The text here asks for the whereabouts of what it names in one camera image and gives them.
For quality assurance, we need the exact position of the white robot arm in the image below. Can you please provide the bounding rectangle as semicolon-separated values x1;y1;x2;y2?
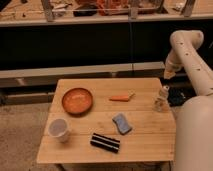
164;30;213;171

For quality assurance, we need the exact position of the black box on floor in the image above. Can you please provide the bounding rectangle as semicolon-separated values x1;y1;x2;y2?
168;88;186;106

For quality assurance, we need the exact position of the orange carrot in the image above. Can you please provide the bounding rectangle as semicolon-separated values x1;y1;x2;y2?
109;93;135;102

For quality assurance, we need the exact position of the blue sponge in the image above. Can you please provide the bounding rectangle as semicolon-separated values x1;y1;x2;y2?
113;113;132;135

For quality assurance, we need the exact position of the wooden folding table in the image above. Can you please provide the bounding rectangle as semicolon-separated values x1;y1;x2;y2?
37;78;175;164

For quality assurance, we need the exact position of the black white striped block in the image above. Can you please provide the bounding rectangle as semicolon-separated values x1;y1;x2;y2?
90;133;120;153

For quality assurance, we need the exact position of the orange bowl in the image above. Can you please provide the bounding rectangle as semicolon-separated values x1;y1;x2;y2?
62;88;93;115

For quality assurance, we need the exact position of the orange machine on shelf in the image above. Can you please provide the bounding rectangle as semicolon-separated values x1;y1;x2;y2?
73;0;164;16

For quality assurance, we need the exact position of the white plastic cup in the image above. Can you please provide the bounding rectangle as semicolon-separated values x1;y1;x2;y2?
48;119;70;143

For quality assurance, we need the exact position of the long wooden bench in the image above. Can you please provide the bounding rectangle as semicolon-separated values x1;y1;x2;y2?
0;61;165;106

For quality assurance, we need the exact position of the blue hanging cable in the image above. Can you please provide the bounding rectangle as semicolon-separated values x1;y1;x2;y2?
128;13;135;72

